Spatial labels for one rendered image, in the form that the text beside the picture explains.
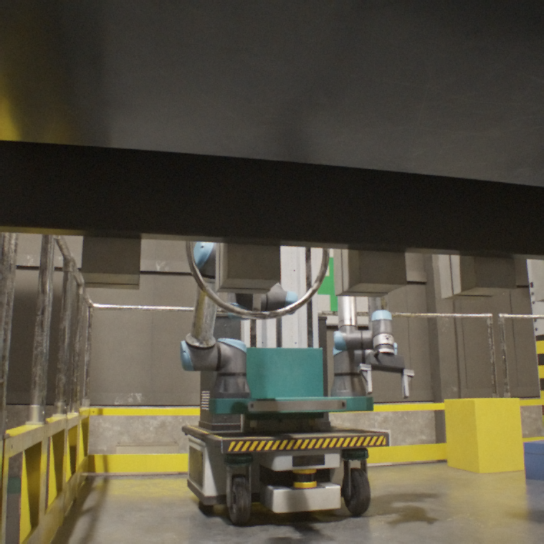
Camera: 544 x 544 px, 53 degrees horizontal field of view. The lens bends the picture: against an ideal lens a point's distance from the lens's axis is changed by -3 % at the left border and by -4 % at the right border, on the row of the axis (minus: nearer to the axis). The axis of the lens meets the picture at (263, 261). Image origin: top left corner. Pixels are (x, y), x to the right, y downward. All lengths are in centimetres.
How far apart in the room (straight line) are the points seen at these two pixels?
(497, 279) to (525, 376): 957
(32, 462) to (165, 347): 659
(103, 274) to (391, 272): 36
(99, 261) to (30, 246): 788
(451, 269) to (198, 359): 147
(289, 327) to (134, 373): 579
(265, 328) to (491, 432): 164
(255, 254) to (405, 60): 39
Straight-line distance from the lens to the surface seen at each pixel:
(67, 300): 227
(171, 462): 353
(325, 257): 151
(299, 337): 253
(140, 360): 818
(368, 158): 50
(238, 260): 69
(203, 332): 215
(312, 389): 246
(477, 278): 81
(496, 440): 359
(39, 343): 170
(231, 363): 222
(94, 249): 68
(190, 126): 44
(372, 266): 74
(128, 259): 68
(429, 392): 928
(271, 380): 240
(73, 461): 277
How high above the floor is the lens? 48
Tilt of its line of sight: 13 degrees up
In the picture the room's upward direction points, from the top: straight up
